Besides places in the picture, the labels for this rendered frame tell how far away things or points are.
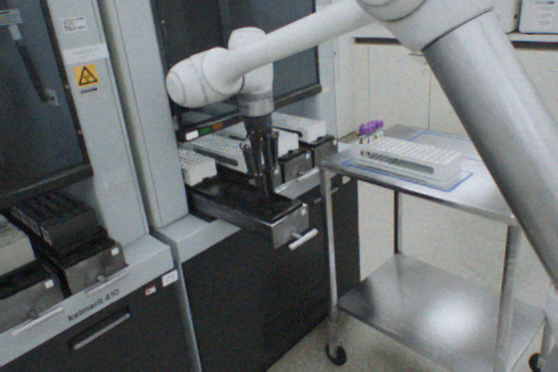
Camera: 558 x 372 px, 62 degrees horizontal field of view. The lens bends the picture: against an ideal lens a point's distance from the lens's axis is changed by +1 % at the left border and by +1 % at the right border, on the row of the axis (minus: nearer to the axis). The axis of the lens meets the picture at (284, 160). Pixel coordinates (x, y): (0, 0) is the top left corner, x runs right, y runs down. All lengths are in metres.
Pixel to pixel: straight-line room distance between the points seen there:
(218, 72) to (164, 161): 0.40
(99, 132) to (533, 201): 0.93
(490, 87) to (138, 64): 0.86
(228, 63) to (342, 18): 0.24
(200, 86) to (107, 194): 0.40
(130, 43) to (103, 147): 0.26
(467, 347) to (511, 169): 1.02
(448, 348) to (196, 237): 0.83
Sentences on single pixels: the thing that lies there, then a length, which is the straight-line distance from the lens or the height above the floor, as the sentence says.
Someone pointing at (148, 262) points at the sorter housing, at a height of 0.72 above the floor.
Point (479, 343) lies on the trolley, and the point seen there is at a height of 0.28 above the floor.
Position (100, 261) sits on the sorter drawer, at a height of 0.79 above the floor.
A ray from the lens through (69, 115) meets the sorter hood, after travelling 1.15.
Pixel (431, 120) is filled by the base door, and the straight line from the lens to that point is 3.54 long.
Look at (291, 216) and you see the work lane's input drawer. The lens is 1.18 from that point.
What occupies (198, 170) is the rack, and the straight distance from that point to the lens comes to 1.40.
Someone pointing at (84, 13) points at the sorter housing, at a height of 1.33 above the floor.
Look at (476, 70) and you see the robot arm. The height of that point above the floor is 1.24.
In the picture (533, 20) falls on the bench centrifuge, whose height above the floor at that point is 0.98.
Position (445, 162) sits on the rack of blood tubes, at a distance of 1.28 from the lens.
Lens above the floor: 1.37
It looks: 22 degrees down
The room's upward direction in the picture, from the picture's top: 5 degrees counter-clockwise
